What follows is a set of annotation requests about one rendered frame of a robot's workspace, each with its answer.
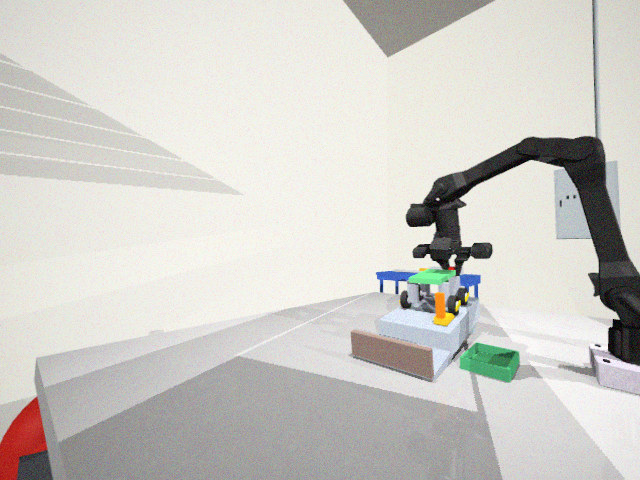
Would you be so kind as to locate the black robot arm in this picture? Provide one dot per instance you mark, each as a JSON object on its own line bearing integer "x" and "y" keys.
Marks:
{"x": 583, "y": 158}

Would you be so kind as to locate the green tray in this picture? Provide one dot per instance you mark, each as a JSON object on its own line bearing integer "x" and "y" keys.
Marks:
{"x": 497, "y": 360}
{"x": 487, "y": 369}

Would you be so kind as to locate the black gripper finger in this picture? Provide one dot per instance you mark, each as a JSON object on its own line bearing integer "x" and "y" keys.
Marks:
{"x": 459, "y": 263}
{"x": 444, "y": 264}

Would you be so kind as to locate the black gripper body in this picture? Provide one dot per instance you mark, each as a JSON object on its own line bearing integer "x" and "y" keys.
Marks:
{"x": 477, "y": 251}

